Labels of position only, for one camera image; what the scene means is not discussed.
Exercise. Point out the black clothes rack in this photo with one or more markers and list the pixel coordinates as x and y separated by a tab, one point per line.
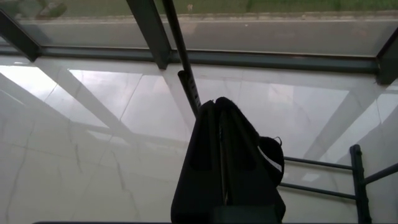
180	46

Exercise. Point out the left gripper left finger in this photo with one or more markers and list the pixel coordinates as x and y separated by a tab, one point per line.
199	174

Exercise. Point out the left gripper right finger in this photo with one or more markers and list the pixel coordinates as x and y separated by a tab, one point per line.
245	180

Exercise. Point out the black garment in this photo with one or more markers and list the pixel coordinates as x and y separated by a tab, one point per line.
272	161

